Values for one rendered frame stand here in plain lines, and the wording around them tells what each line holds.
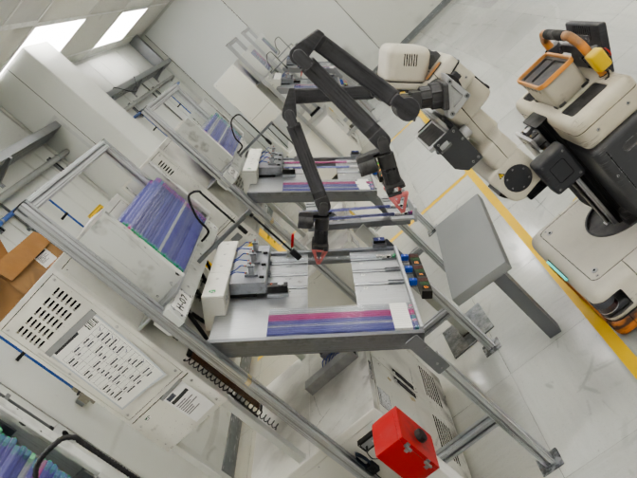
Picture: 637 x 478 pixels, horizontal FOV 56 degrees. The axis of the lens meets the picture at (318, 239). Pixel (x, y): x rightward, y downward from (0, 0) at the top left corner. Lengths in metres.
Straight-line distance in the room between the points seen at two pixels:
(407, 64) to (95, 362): 1.43
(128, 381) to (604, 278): 1.71
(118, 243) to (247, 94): 4.91
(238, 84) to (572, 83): 4.91
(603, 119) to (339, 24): 7.84
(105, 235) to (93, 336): 0.33
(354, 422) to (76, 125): 3.94
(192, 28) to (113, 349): 8.19
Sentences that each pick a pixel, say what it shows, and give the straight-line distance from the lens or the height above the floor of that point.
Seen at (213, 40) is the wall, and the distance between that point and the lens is 9.92.
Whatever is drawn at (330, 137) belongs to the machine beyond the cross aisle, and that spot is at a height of 0.42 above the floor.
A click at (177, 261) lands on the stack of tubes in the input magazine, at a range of 2.12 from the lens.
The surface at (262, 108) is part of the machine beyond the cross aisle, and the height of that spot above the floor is 1.18.
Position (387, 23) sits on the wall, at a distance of 9.87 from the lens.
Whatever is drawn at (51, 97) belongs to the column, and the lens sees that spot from 5.51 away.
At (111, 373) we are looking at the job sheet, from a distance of 2.16.
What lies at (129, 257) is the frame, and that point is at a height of 1.56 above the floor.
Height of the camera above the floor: 1.73
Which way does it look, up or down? 17 degrees down
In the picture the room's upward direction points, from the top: 48 degrees counter-clockwise
